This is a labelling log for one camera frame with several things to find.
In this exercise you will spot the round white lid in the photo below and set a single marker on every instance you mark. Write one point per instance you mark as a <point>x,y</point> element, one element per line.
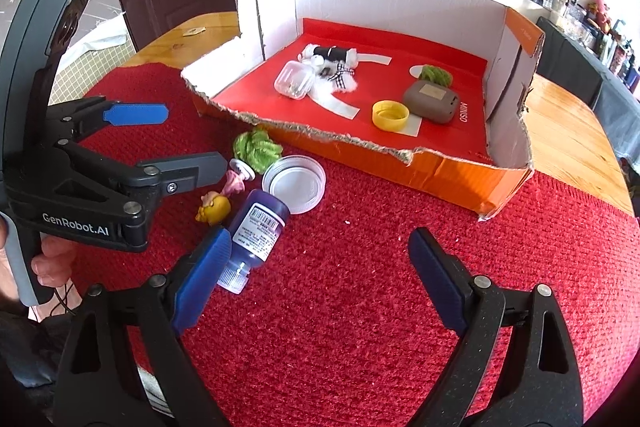
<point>292,184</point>

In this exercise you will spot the red mat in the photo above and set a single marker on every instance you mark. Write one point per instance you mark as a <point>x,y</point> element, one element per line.
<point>325,332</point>

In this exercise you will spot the row of bottles and jars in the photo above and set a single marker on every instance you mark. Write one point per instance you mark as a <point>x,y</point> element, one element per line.
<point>585,24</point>

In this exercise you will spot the black roll with white cloth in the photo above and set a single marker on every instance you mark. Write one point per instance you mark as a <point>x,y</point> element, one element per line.
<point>332,53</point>

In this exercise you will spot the orange cardboard box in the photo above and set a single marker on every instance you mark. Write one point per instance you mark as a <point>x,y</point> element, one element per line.
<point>450,147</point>

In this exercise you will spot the pink toy figure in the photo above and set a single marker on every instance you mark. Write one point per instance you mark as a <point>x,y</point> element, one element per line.
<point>602,9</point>

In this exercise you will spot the small paper slip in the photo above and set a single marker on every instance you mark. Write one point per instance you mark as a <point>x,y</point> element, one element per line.
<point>194,31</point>

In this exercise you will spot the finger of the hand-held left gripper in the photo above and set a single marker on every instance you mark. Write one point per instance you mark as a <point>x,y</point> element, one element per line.
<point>195,169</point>
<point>135,115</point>

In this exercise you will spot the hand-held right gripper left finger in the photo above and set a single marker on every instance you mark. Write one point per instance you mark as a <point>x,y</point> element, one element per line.
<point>202,274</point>

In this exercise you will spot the black cloth covered table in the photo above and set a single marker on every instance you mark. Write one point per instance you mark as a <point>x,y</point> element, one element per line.
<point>610,97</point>

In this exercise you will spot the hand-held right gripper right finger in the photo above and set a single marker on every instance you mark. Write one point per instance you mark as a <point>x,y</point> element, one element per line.
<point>435,277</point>

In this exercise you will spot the grey square case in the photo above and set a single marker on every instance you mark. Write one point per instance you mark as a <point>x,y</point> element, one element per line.
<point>430,102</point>

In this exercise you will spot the pink small figurine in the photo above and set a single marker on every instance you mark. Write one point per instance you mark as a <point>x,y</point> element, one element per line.
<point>235,179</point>

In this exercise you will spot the green knitted lettuce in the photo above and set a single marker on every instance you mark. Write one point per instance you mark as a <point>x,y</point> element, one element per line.
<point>257,149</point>

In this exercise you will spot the clear plastic small case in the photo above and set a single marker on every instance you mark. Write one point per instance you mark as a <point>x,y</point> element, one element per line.
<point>292,79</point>

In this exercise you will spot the white plastic sheet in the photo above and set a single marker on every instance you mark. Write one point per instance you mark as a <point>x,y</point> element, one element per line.
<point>100,37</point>

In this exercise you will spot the white plush toy with bow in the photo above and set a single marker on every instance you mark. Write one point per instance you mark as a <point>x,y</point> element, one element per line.
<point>340,79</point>

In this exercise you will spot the person's left hand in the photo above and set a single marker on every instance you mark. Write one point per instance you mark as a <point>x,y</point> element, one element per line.
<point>52,267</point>

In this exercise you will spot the green knitted ball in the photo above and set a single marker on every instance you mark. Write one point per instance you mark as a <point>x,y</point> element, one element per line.
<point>437,74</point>

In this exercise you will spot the yellow bottle cap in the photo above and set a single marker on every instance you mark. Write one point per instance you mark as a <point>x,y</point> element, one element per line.
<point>390,116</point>

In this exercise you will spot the person's dark clothing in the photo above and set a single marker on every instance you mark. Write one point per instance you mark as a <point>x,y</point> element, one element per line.
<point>22,347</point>

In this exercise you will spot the purple bottle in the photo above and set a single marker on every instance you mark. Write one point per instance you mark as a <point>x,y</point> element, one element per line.
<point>257,227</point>

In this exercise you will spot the yellow small figurine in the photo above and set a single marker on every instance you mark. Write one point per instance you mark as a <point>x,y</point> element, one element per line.
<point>215,208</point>

